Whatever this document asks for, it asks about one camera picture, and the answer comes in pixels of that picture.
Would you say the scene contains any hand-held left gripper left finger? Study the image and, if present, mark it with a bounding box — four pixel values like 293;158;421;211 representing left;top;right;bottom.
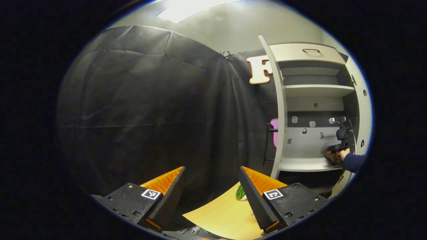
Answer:
91;166;186;233

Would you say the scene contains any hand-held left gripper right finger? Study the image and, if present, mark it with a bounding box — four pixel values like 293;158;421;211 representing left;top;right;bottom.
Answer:
238;166;329;234

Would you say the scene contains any brown shoe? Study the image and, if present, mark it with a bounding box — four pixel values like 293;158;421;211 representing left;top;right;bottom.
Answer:
324;149;341;166

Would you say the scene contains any white shoe cabinet door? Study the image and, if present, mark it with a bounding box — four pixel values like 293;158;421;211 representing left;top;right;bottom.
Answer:
330;50;373;199
258;35;288;180

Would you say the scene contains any white shoe cabinet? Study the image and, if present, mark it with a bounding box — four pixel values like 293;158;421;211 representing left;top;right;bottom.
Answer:
269;42;359;197

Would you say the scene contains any white cabinet shelf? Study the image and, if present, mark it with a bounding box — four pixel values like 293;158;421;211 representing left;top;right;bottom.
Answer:
284;84;356;98

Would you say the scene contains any white cabinet drawer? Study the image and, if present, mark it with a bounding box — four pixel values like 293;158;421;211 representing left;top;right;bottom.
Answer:
270;43;347;64

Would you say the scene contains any ceiling light panel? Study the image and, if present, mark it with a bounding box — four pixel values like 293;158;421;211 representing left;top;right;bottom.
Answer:
157;0;241;24

